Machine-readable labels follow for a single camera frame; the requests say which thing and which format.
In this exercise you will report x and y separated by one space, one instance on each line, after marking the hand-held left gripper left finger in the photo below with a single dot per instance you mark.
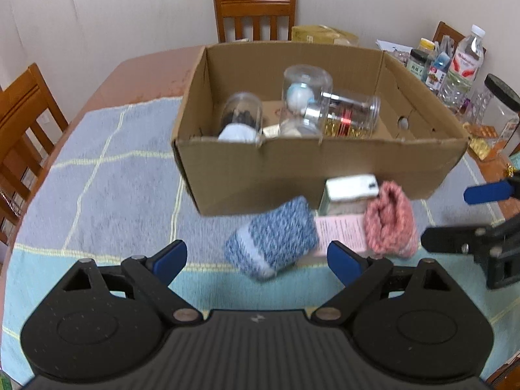
172 256

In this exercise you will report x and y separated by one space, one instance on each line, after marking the cardboard box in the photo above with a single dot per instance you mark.
292 178

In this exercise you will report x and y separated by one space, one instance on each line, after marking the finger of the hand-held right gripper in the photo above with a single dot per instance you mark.
447 239
487 193

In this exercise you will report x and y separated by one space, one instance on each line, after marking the blue white round toy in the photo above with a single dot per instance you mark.
298 96

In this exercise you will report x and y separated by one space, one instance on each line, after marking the pink paper leaflet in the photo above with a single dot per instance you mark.
341 229

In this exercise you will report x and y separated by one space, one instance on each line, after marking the white green carton box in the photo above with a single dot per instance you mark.
337 207

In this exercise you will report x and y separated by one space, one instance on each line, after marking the wooden chair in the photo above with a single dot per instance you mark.
254 12
447 32
24 138

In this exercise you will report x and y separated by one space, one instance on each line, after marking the orange packet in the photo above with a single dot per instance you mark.
481 131

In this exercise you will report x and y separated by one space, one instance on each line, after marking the white power bank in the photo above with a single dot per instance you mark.
353 187

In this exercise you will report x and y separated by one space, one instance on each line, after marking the tall clear plastic jar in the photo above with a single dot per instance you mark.
306 76

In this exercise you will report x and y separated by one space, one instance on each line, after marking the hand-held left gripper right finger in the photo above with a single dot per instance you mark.
343 262

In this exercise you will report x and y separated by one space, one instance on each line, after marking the pink knit sock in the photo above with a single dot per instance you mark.
390 219

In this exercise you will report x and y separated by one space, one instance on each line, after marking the yellow lid bottle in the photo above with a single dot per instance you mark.
426 44

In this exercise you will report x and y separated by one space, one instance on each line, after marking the gold foil packet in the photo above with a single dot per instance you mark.
481 148

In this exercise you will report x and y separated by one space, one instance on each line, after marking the grey teal checked tablecloth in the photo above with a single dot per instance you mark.
101 178

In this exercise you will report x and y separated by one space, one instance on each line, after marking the dark glass jar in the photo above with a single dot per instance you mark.
420 65

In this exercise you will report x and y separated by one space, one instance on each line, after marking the clear plastic jar dark contents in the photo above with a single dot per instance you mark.
241 109

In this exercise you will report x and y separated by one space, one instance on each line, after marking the yellowish wrapped package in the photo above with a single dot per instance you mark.
321 34

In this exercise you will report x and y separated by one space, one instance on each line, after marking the blue small bottle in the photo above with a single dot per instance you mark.
440 64

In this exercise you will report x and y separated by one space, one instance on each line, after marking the blue knit sock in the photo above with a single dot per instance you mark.
272 239

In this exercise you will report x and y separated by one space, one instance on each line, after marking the gold ornament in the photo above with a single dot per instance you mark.
514 168

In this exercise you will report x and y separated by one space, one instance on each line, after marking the white papers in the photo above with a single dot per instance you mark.
392 46

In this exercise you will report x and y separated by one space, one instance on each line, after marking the clear water bottle red label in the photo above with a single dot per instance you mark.
463 69

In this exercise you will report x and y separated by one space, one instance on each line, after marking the clear jar black lid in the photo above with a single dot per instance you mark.
497 118

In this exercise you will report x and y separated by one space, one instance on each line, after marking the clear jar metal lid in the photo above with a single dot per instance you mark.
349 115

